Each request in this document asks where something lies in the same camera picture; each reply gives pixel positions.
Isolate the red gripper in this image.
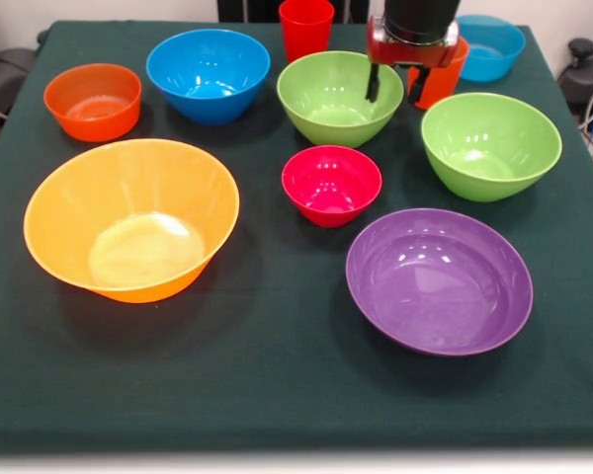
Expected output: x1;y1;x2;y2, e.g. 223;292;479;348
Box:
365;15;460;106

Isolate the green bowl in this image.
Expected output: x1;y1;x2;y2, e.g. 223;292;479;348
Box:
420;92;563;203
276;49;405;149

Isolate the orange cup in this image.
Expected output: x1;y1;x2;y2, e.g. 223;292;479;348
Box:
406;37;471;111

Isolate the small blue bowl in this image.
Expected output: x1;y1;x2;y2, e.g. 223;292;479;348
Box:
454;14;527;83

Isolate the red cup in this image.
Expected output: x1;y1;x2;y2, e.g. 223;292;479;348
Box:
278;0;336;64

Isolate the small pink bowl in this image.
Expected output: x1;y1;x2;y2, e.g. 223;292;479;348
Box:
281;144;383;229

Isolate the large blue bowl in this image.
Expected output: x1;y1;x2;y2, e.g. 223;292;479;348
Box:
145;28;272;126

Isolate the purple bowl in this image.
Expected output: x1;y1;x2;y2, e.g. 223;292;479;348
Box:
345;207;534;357

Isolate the large orange bowl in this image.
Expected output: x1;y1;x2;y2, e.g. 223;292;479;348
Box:
23;138;241;304

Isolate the small red-orange bowl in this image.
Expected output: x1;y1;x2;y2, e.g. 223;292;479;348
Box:
42;62;143;143

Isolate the dark green tablecloth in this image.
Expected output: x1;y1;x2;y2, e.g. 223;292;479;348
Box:
0;19;593;453

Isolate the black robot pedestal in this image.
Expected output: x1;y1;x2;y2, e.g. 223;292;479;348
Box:
216;0;377;24

